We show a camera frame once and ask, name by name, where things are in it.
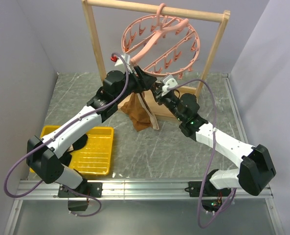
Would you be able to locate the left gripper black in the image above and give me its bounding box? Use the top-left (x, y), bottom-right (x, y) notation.
top-left (115, 66), bottom-right (157, 104)

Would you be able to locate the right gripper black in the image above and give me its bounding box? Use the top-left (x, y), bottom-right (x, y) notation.
top-left (150, 83), bottom-right (185, 122)

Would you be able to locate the brown underwear beige waistband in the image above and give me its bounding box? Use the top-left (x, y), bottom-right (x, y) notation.
top-left (121, 93), bottom-right (159, 132)

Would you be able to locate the pink round clip hanger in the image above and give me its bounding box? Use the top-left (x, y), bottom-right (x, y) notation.
top-left (121, 3), bottom-right (201, 79)

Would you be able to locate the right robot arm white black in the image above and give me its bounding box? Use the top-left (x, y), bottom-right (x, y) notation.
top-left (151, 83), bottom-right (276, 196)

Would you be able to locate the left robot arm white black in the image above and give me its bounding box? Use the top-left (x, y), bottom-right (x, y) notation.
top-left (26, 66), bottom-right (156, 197)

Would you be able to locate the black underwear in tray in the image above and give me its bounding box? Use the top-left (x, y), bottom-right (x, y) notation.
top-left (60, 134), bottom-right (88, 166)

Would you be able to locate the yellow plastic tray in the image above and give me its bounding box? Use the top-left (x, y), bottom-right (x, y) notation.
top-left (29, 125), bottom-right (115, 176)

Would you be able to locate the wooden hanging rack frame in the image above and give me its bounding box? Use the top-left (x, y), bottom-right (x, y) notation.
top-left (81, 0), bottom-right (231, 119)

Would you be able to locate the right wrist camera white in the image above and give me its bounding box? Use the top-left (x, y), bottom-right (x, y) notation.
top-left (161, 74), bottom-right (178, 96)

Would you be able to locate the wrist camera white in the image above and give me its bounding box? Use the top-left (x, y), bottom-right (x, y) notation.
top-left (111, 53), bottom-right (131, 71)
top-left (161, 74), bottom-right (178, 96)

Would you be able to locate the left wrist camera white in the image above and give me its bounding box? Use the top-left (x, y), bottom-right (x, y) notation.
top-left (111, 53), bottom-right (131, 71)

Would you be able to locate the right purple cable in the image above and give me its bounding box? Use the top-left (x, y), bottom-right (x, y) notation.
top-left (170, 78), bottom-right (236, 229)

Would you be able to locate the aluminium rail frame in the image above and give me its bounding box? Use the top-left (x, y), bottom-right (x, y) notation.
top-left (3, 72), bottom-right (274, 235)

